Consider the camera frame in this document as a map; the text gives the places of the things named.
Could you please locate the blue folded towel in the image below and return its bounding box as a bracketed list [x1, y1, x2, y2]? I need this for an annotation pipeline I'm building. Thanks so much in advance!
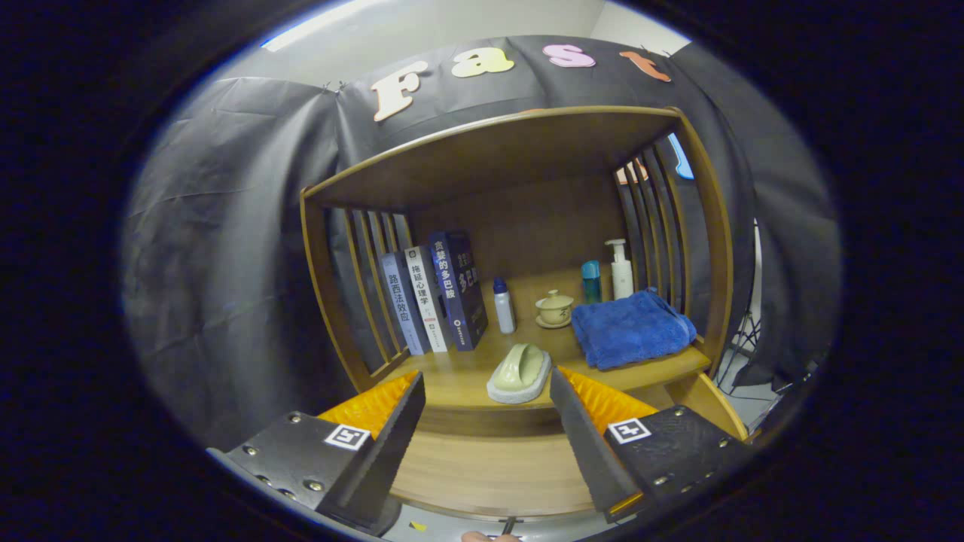
[570, 287, 698, 370]

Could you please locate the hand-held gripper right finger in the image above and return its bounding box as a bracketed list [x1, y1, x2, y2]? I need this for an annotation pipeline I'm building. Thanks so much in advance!
[548, 367, 754, 525]

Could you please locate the black backdrop cloth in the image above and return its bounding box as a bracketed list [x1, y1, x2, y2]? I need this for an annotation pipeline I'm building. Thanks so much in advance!
[120, 34, 843, 452]

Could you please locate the green and white brush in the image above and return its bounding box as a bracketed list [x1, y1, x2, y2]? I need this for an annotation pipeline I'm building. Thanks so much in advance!
[486, 343, 553, 405]

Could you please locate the white book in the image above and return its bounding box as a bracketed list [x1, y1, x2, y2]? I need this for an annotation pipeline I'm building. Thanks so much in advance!
[404, 245, 455, 353]

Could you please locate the wooden drawer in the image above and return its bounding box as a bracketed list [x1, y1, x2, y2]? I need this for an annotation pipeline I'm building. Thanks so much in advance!
[388, 373, 752, 522]

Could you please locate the wooden countertop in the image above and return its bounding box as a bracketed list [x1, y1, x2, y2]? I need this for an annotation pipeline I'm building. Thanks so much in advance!
[373, 263, 712, 413]

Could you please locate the dark blue book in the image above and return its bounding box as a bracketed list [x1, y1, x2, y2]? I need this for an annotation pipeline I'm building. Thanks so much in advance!
[429, 230, 489, 352]

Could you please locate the white bottle blue cap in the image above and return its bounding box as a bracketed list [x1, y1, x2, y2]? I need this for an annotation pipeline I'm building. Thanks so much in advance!
[493, 277, 517, 334]

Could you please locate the black tripod stand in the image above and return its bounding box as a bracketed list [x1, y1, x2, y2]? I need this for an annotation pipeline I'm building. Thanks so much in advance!
[715, 301, 763, 392]

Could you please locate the beige lidded teacup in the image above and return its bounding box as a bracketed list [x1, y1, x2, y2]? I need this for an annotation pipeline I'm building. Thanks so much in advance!
[535, 290, 575, 329]

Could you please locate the light blue book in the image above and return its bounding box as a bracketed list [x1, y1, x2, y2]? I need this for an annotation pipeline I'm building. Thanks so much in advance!
[379, 251, 432, 356]

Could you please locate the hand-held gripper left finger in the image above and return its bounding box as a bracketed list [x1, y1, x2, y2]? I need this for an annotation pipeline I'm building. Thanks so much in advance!
[207, 370, 428, 537]

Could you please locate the white pump bottle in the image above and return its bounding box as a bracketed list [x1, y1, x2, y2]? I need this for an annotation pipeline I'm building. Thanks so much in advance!
[605, 239, 635, 300]

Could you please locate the wooden cabinet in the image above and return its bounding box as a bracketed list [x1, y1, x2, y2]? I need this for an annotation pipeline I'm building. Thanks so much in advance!
[300, 105, 754, 422]

